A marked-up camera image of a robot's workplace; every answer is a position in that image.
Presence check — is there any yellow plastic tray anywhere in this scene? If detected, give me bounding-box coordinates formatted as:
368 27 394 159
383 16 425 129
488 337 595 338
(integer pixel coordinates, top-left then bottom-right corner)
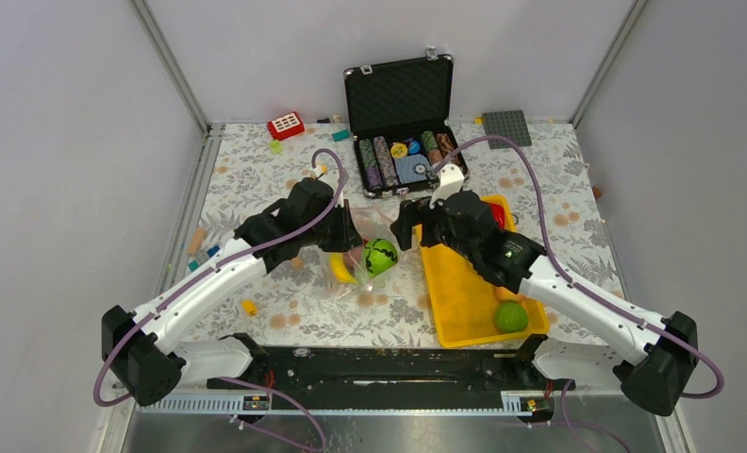
416 195 550 348

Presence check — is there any red toy apple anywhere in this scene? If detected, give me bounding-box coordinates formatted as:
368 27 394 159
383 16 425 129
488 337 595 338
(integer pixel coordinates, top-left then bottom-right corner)
342 246 364 270

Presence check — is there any clear zip top bag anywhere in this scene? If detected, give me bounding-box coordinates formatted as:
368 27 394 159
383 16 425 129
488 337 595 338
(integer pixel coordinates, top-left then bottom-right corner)
328 208 403 298

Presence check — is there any floral table mat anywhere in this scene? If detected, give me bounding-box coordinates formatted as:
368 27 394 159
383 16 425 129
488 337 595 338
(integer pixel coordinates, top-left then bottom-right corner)
189 123 623 347

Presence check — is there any green striped toy watermelon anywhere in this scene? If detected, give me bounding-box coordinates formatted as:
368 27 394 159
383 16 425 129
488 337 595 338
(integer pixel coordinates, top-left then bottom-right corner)
362 238 399 277

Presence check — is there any grey lego baseplate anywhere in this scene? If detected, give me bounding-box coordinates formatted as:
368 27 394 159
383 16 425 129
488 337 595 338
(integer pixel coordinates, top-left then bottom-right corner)
481 109 532 147

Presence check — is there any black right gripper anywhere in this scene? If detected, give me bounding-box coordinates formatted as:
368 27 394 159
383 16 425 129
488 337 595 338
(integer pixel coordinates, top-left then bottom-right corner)
390 195 479 263

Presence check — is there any small yellow block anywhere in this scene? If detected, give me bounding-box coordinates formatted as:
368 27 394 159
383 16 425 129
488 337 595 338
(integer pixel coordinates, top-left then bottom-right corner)
241 300 257 316

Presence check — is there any teal small block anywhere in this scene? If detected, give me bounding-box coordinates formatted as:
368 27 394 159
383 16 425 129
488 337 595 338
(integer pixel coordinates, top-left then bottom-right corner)
332 129 351 142

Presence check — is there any red white toy block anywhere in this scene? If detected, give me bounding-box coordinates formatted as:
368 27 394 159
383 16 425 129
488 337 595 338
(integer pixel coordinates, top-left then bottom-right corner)
267 111 306 141

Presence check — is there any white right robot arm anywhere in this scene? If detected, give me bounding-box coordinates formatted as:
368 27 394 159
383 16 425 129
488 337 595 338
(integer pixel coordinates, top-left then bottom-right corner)
390 191 699 416

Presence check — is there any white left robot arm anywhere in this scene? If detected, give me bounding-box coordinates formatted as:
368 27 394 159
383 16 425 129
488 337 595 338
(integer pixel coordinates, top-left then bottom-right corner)
93 172 362 407

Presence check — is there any yellow toy banana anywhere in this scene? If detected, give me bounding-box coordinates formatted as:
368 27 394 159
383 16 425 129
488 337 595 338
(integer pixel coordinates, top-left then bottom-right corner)
328 253 357 284

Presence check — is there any wooden cylinder block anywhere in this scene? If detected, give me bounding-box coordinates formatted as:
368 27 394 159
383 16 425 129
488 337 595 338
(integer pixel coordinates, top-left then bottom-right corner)
186 227 208 256

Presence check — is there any green toy lime front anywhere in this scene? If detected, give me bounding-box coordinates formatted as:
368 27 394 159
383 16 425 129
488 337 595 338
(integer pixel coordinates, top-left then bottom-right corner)
493 301 529 334

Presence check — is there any black poker chip case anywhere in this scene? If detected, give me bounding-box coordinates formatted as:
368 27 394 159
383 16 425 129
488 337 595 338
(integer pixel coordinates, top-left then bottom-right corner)
343 47 457 199

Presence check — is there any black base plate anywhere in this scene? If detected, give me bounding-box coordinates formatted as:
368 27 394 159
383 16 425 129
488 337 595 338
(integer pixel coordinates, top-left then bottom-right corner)
233 333 565 411

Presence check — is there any orange toy peach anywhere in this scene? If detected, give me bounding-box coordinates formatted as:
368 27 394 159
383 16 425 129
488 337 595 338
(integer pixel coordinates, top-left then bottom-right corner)
494 287 524 303

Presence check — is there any light green small block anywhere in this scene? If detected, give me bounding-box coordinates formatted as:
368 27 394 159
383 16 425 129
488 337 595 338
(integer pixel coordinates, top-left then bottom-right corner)
269 140 283 154

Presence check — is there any red toy pepper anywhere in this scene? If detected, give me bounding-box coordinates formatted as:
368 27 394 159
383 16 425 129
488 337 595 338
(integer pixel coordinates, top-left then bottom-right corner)
490 204 507 230

